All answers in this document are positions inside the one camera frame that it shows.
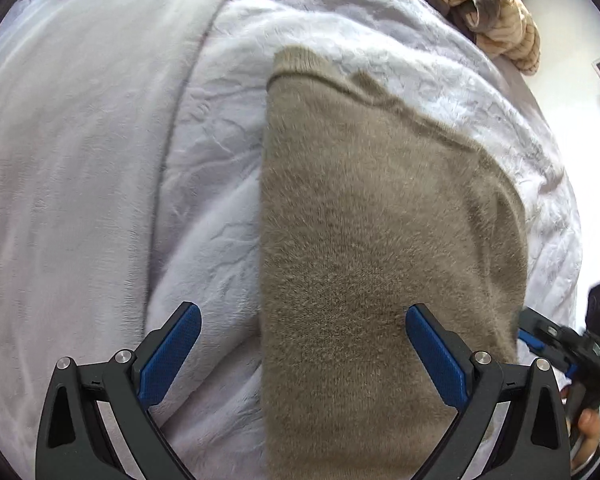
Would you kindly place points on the person's right hand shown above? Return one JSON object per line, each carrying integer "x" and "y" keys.
{"x": 587, "y": 435}

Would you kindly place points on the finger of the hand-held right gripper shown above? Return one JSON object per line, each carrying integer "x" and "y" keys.
{"x": 542, "y": 325}
{"x": 545, "y": 352}

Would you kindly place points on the brown knit sweater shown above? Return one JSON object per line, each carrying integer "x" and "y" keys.
{"x": 360, "y": 260}

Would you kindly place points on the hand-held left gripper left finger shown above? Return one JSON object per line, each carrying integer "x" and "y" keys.
{"x": 172, "y": 355}

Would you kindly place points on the lavender fleece blanket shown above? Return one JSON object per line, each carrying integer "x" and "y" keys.
{"x": 105, "y": 160}

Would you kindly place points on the dark brown cloth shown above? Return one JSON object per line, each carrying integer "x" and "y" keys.
{"x": 437, "y": 0}

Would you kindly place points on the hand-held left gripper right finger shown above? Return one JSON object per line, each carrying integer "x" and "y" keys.
{"x": 437, "y": 360}

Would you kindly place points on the beige fluffy garment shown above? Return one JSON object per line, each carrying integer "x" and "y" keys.
{"x": 510, "y": 25}

